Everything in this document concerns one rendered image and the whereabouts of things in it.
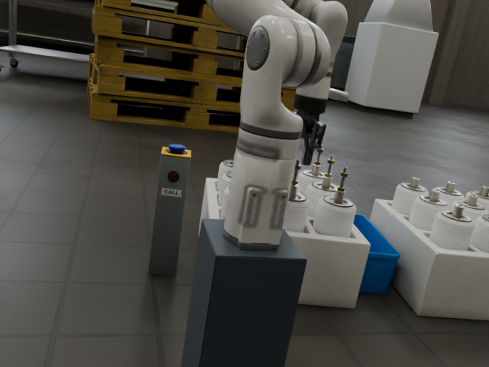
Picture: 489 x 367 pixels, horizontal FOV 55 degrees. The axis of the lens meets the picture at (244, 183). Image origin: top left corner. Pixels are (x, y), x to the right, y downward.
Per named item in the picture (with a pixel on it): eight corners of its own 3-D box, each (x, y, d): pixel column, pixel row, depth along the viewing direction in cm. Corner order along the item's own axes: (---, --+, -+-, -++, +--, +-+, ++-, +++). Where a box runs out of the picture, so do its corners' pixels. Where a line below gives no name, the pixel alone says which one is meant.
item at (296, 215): (295, 275, 115) (309, 206, 110) (256, 266, 117) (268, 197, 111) (297, 259, 124) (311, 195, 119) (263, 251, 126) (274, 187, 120)
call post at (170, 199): (175, 276, 120) (191, 158, 111) (147, 274, 119) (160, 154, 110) (176, 263, 126) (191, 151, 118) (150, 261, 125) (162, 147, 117)
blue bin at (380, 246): (391, 296, 128) (402, 255, 125) (352, 292, 127) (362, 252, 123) (356, 247, 157) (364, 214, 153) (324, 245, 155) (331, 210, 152)
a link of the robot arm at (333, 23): (339, 78, 103) (324, 73, 111) (355, 4, 99) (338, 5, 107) (309, 73, 101) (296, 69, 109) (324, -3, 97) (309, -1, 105)
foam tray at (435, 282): (551, 325, 126) (575, 265, 121) (417, 316, 120) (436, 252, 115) (467, 258, 163) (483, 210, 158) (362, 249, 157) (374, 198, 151)
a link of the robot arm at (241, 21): (263, -31, 81) (215, -43, 77) (348, 44, 64) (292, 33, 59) (246, 20, 87) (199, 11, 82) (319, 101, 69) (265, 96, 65)
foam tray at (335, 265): (354, 309, 118) (371, 244, 113) (199, 296, 113) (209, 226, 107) (316, 243, 155) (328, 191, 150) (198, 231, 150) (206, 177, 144)
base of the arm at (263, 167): (287, 251, 72) (309, 142, 67) (228, 248, 69) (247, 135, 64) (271, 226, 80) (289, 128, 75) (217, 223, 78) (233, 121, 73)
